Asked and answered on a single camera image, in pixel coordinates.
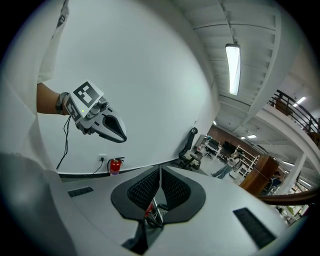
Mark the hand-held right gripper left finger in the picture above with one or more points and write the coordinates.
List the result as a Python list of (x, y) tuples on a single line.
[(112, 195)]

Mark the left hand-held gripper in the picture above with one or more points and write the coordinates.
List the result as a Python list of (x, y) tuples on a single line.
[(86, 96)]

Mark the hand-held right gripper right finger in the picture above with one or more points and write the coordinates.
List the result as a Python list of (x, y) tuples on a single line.
[(200, 200)]

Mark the person's left forearm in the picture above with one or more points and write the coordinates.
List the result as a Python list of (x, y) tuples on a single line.
[(47, 100)]

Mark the red fire extinguisher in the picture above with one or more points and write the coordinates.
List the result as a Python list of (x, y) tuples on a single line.
[(115, 167)]

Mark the white office desk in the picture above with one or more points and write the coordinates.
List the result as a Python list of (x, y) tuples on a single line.
[(212, 150)]

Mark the braided wristband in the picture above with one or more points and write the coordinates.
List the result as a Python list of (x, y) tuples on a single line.
[(60, 103)]

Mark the black computer monitor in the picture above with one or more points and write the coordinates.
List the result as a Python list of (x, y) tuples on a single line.
[(214, 143)]

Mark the black television screen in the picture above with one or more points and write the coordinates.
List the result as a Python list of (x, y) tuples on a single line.
[(228, 147)]

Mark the white storage shelves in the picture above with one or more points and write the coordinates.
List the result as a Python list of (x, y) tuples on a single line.
[(250, 160)]

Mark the black mesh office chair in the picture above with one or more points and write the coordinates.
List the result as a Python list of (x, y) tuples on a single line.
[(193, 130)]

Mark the person's white shirt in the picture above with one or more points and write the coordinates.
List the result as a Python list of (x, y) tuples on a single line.
[(22, 75)]

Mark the black balcony railing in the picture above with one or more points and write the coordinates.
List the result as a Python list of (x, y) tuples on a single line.
[(279, 93)]

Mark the long ceiling light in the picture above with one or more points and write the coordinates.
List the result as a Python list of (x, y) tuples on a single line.
[(233, 70)]

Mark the white wall socket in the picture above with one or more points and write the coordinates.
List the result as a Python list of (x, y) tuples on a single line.
[(105, 156)]

